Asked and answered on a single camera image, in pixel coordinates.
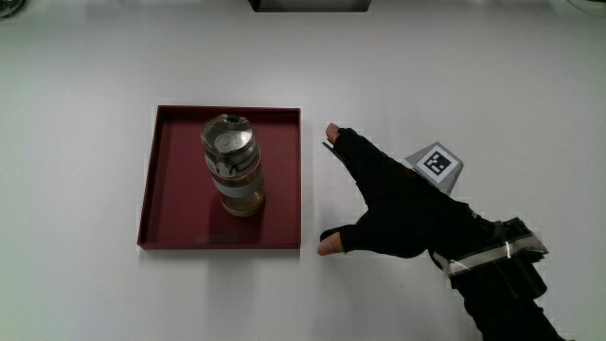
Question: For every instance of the person's right hand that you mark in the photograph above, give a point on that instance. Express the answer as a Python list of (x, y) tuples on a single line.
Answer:
[(402, 213)]

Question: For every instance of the clear bottle with grey band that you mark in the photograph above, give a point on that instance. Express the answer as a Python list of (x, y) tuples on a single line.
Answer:
[(237, 180)]

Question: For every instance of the dark red square tray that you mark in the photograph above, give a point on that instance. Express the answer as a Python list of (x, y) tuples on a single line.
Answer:
[(180, 189)]

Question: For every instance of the black monitor base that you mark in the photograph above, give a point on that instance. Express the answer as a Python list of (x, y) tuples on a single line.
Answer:
[(308, 5)]

